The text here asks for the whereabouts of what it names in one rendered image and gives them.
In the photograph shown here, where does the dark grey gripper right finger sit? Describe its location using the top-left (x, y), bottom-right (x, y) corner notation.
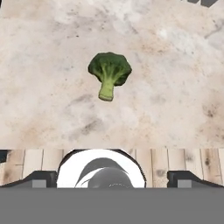
top-left (166, 170), bottom-right (224, 189)

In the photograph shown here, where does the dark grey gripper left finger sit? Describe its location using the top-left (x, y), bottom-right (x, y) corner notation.
top-left (0, 170), bottom-right (58, 189)

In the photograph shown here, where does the green broccoli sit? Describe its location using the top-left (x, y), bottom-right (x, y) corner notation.
top-left (87, 52), bottom-right (133, 102)

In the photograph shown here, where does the round white and black object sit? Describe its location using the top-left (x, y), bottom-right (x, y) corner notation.
top-left (56, 148), bottom-right (148, 189)

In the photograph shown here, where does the dark grey object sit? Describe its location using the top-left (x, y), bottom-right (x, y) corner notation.
top-left (186, 0), bottom-right (220, 8)

